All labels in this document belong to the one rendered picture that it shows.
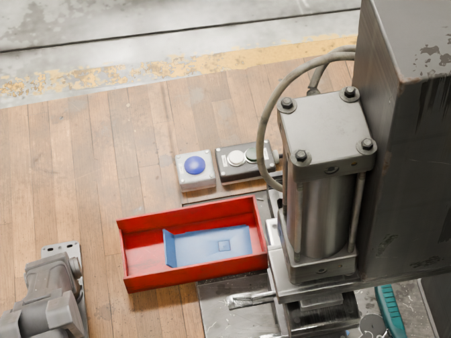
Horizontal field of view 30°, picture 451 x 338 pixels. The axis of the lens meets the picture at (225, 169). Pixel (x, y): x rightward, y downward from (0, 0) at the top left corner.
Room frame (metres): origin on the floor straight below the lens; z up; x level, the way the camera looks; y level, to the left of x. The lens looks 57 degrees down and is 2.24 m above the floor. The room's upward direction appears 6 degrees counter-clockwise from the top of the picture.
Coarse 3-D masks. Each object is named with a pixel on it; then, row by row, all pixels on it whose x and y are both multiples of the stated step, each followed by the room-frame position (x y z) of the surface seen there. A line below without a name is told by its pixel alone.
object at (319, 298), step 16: (272, 224) 0.61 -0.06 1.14; (272, 240) 0.58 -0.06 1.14; (272, 256) 0.53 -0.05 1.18; (272, 272) 0.51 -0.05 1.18; (432, 272) 0.49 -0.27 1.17; (448, 272) 0.49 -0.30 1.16; (288, 288) 0.48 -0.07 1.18; (304, 288) 0.48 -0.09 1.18; (320, 288) 0.48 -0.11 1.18; (336, 288) 0.48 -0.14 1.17; (352, 288) 0.48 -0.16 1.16; (288, 304) 0.48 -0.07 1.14; (304, 304) 0.47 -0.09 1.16; (320, 304) 0.47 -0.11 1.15; (336, 304) 0.47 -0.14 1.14; (352, 304) 0.47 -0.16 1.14; (288, 320) 0.45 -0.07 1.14; (304, 320) 0.45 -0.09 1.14; (320, 320) 0.45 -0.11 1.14; (336, 320) 0.45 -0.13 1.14; (352, 320) 0.45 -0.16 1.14; (304, 336) 0.44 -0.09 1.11
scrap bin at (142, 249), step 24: (144, 216) 0.75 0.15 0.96; (168, 216) 0.75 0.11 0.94; (192, 216) 0.76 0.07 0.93; (216, 216) 0.76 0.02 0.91; (240, 216) 0.76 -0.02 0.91; (120, 240) 0.72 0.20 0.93; (144, 240) 0.73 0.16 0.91; (264, 240) 0.68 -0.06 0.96; (144, 264) 0.68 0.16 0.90; (216, 264) 0.64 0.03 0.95; (240, 264) 0.65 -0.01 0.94; (264, 264) 0.65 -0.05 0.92; (144, 288) 0.63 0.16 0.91
